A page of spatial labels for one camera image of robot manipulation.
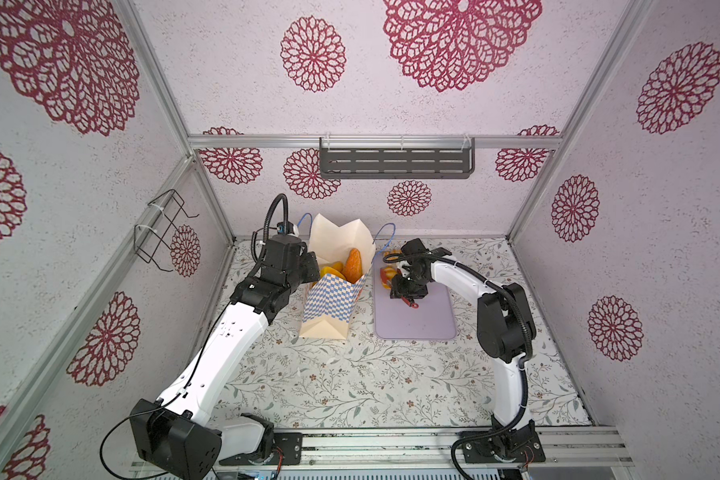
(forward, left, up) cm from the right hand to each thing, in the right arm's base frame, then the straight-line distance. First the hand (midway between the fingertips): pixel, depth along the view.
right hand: (398, 290), depth 97 cm
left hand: (-7, +25, +21) cm, 34 cm away
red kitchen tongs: (+12, +5, -6) cm, 14 cm away
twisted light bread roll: (-1, +3, +19) cm, 19 cm away
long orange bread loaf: (+1, +14, +9) cm, 17 cm away
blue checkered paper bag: (-12, +20, +11) cm, 26 cm away
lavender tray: (-6, -12, -7) cm, 15 cm away
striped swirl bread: (+1, +20, +9) cm, 22 cm away
